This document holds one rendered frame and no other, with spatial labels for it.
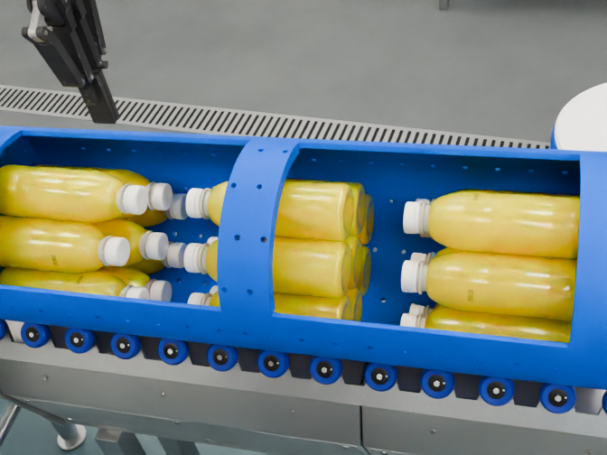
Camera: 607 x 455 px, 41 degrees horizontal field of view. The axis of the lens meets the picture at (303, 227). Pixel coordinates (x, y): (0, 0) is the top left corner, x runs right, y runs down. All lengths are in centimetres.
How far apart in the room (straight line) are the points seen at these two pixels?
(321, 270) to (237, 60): 255
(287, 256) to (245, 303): 8
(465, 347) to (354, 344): 13
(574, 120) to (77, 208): 76
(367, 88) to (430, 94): 25
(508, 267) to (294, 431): 42
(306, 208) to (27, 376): 58
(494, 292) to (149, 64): 281
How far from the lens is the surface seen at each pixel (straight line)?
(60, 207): 112
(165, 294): 119
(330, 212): 97
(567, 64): 327
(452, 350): 95
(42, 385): 135
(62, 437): 232
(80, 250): 111
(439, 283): 96
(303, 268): 98
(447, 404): 110
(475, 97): 310
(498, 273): 95
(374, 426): 115
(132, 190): 109
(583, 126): 132
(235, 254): 95
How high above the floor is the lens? 187
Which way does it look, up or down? 45 degrees down
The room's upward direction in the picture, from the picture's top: 12 degrees counter-clockwise
